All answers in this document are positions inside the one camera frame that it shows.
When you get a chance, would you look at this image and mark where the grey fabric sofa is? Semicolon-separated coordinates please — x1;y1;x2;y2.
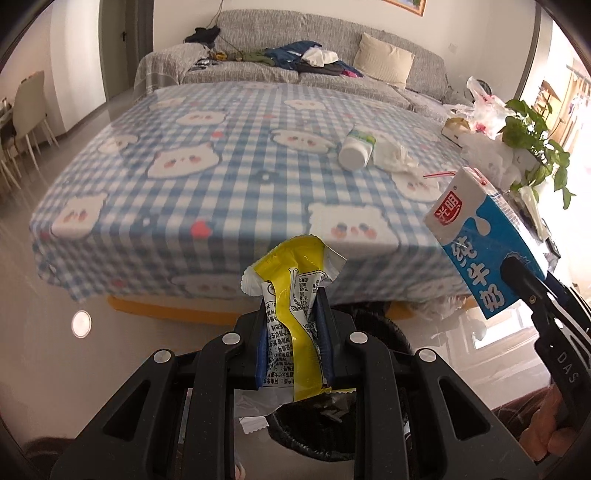
134;9;467;116

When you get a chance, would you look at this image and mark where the white plant pot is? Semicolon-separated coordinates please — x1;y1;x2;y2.
510;148;548;178

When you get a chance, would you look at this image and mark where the white cloth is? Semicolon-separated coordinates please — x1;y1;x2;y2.
302;48;340;66

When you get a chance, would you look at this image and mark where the white paper sheet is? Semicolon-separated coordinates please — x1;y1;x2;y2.
519;185;550;241

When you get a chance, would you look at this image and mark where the plain white plastic bag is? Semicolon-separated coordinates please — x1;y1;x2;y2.
462;131;522;190

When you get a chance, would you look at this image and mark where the blue jacket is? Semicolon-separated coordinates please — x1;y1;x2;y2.
265;41;324;70

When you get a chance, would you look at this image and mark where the person's right hand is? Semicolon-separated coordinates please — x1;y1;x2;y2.
522;387;583;463

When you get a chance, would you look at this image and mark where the crumpled white tissue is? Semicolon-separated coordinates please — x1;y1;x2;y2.
373;138;423;176

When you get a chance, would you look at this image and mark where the dark grey garment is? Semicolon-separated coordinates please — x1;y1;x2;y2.
295;62;345;77

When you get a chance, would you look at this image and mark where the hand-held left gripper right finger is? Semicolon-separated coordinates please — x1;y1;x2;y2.
316;287;539;480

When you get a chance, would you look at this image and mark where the black garment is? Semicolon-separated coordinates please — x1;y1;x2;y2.
185;27;221;47

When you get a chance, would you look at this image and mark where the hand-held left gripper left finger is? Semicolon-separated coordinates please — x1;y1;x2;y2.
48;310;271;480

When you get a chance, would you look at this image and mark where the framed wall picture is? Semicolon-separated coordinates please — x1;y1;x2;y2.
383;0;426;18

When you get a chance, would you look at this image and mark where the dark flat object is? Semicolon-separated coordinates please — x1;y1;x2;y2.
544;237;561;273

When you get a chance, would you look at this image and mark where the blue checked bear tablecloth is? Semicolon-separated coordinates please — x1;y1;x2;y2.
28;80;561;305

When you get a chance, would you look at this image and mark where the grey door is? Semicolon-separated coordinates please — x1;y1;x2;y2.
99;0;153;102

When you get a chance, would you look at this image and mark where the black bin with liner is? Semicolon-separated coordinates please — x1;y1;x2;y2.
268;305;419;462

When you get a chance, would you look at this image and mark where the blue white milk carton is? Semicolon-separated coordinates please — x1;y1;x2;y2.
423;166;548;320

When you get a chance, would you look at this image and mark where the beige pillow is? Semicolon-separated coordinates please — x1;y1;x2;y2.
353;32;415;89

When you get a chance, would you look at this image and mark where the white bottle green label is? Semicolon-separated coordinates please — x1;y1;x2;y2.
338;128;377;169

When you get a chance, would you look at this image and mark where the yellow snack wrapper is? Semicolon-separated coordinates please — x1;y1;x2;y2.
241;235;346;404

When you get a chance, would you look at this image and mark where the clear plastic bag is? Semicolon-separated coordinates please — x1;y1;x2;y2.
406;281;476;324

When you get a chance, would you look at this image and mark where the small brown cardboard box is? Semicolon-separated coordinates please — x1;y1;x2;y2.
441;117;478;145

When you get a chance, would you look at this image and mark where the green leafy plant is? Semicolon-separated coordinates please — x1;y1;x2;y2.
501;98;577;208

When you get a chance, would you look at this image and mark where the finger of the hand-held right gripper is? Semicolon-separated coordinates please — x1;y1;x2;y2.
544;271;591;337
501;255;583;402

